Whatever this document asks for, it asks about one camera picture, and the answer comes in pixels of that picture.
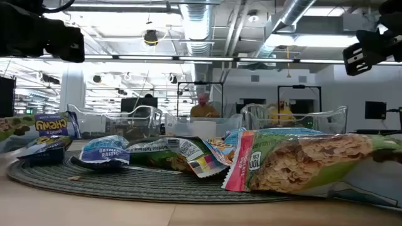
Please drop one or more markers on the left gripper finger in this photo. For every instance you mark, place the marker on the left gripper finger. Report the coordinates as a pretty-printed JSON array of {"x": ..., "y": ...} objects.
[
  {"x": 69, "y": 47},
  {"x": 22, "y": 31}
]

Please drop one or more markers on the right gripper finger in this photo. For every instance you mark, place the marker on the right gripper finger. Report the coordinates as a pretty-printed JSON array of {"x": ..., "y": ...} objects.
[
  {"x": 348, "y": 59},
  {"x": 383, "y": 45}
]

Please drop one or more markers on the green yellow granola bar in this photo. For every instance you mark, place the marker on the green yellow granola bar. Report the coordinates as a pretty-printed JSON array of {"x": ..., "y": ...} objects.
[
  {"x": 50, "y": 125},
  {"x": 150, "y": 157}
]

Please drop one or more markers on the light blue granola bar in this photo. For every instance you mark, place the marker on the light blue granola bar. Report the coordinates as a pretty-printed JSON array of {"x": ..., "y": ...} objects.
[
  {"x": 234, "y": 133},
  {"x": 292, "y": 131}
]

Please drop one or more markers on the dark blue granola bar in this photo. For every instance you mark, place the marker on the dark blue granola bar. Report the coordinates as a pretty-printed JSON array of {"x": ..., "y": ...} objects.
[{"x": 47, "y": 150}]

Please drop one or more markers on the blue white oatmeal raisin bar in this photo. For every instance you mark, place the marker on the blue white oatmeal raisin bar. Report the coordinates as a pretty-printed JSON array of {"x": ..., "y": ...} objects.
[{"x": 105, "y": 153}]

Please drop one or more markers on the green red granola bar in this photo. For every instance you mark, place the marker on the green red granola bar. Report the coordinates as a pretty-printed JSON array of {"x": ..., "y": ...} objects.
[{"x": 298, "y": 163}]

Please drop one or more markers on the white square pillar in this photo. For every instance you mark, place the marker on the white square pillar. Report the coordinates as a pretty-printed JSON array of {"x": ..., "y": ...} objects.
[{"x": 72, "y": 91}]

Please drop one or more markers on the large clear plastic bin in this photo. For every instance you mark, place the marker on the large clear plastic bin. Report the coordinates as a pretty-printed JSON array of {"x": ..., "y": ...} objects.
[
  {"x": 138, "y": 119},
  {"x": 329, "y": 120}
]

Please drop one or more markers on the tall black panel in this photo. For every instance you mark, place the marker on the tall black panel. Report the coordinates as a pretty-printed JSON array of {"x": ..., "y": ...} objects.
[{"x": 7, "y": 97}]

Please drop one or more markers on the green exit sign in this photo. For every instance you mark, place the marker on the green exit sign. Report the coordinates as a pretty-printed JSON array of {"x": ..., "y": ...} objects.
[{"x": 29, "y": 111}]

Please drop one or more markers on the black background desk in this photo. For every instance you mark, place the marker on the black background desk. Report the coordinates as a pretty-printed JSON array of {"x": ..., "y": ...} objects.
[{"x": 377, "y": 132}]

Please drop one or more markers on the black ceiling device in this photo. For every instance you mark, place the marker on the black ceiling device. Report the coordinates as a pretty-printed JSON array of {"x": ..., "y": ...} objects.
[{"x": 150, "y": 37}]

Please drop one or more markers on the black desk monitor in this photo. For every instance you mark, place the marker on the black desk monitor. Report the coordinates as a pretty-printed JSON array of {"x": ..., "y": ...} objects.
[{"x": 132, "y": 104}]

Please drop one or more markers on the person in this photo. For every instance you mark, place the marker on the person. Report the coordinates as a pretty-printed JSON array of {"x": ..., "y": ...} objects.
[
  {"x": 282, "y": 116},
  {"x": 148, "y": 95},
  {"x": 204, "y": 111}
]

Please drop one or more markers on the white round ceiling sensor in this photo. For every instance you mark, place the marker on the white round ceiling sensor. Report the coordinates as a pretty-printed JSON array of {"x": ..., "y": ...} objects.
[{"x": 253, "y": 17}]

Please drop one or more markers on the small tan crumb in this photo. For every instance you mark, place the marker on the small tan crumb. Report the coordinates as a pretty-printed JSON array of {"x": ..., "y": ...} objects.
[{"x": 74, "y": 178}]

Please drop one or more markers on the long white light bar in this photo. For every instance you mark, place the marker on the long white light bar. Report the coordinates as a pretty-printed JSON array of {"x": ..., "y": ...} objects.
[{"x": 204, "y": 58}]

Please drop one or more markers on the small clear plastic bin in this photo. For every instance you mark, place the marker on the small clear plastic bin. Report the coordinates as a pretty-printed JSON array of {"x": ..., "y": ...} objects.
[{"x": 182, "y": 125}]

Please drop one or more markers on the round gray woven placemat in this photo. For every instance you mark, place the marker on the round gray woven placemat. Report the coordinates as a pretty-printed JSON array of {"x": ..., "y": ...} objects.
[{"x": 141, "y": 188}]

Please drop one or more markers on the gray wall vent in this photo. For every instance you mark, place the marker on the gray wall vent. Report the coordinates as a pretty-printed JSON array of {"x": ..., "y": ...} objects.
[
  {"x": 255, "y": 78},
  {"x": 302, "y": 78}
]

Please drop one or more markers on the black background rig frame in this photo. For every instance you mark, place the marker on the black background rig frame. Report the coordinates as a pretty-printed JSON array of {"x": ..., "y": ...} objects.
[
  {"x": 201, "y": 83},
  {"x": 298, "y": 86}
]

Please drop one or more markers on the black wall screen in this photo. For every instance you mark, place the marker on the black wall screen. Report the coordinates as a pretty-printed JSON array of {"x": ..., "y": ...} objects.
[{"x": 375, "y": 110}]

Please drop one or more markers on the silver ribbed air duct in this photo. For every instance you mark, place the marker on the silver ribbed air duct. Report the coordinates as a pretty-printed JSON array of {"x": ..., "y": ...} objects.
[{"x": 198, "y": 25}]

